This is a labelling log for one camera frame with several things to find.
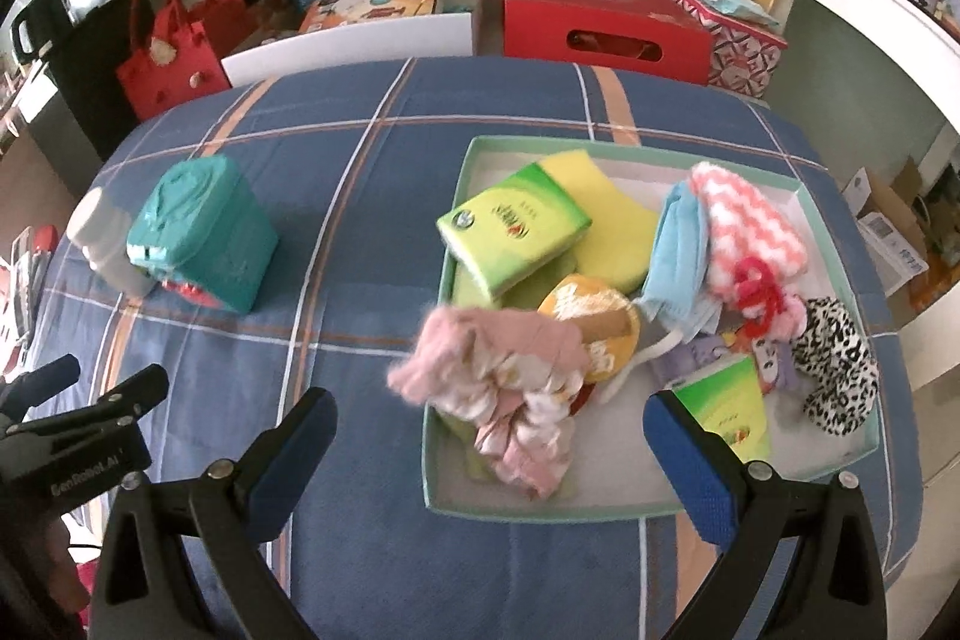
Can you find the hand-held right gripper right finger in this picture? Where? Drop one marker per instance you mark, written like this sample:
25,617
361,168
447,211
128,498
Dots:
690,467

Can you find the white plastic bottle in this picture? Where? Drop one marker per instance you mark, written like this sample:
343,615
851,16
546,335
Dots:
97,227

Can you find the light blue wipes packet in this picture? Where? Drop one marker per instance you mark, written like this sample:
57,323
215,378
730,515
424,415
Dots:
731,1

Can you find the blue plaid blanket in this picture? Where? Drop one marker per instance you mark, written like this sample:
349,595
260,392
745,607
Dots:
360,385

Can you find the pink floral cloth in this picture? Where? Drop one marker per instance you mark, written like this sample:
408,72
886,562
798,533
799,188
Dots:
495,355

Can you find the green tissue packet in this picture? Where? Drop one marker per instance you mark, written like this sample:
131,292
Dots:
517,227
724,404

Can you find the red felt tote bag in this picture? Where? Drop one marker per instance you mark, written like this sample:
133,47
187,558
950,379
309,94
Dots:
172,78

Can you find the white bed board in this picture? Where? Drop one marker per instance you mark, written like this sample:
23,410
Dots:
352,44

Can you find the red cardboard box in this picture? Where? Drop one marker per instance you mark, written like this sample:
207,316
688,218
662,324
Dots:
600,10

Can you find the white shelf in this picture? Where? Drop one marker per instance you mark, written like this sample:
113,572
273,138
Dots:
877,10

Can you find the red patterned box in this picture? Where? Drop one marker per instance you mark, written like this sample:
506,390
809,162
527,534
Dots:
742,59

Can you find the pink white chevron towel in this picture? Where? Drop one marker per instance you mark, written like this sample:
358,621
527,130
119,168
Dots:
750,227

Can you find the light green cloth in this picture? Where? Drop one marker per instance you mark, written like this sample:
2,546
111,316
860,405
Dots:
469,289

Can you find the red plastic item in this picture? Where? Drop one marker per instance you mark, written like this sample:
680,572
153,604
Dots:
41,242

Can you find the white shallow box teal rim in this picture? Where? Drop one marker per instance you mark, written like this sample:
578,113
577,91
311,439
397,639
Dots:
622,467

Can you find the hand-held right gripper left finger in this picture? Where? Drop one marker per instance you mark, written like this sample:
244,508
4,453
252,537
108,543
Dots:
296,452

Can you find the person's left hand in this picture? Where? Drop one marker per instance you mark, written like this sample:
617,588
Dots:
60,561

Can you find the blue face mask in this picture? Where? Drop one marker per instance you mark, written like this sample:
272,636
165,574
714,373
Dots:
675,257

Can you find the teal wet wipes pack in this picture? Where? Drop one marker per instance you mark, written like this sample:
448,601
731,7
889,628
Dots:
210,235

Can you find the brown wooden cabinet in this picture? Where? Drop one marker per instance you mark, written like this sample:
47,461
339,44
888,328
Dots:
37,160

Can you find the yellow sponge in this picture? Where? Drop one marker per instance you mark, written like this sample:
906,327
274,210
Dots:
615,227

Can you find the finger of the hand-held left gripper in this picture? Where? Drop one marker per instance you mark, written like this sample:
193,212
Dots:
45,385
120,400

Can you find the orange toy box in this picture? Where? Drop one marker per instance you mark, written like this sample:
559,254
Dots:
367,3

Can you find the leopard print scrunchie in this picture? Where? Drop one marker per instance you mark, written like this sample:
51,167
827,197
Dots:
832,370

